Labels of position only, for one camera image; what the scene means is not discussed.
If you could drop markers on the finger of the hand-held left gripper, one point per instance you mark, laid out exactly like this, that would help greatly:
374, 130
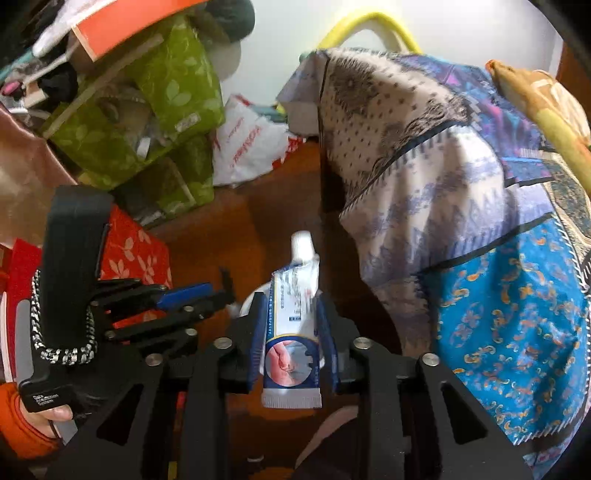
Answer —
184, 295
184, 318

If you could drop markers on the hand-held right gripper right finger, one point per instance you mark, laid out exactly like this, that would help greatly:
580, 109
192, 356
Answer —
328, 341

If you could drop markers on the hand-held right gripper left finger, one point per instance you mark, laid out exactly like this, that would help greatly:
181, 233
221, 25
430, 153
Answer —
258, 341

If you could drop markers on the white toothpaste tube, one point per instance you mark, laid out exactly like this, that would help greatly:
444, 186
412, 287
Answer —
291, 332

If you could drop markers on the person's left hand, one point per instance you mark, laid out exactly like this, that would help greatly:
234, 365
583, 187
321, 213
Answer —
53, 415

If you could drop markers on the red floral bag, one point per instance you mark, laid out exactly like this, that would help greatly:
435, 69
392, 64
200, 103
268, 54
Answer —
134, 258

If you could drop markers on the small green leaf print bag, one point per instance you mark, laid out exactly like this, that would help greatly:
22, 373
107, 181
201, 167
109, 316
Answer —
184, 175

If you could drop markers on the white plastic bag red print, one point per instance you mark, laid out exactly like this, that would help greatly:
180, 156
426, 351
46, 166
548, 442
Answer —
249, 138

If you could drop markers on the patterned patchwork bedsheet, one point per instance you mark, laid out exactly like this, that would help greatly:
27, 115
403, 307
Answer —
438, 207

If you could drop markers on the orange cardboard box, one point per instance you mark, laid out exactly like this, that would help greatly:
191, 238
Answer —
129, 27

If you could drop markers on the dark green plush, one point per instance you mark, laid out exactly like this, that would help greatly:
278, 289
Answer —
231, 16

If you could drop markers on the colourful fleece blanket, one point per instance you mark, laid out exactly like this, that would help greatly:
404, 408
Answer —
549, 106

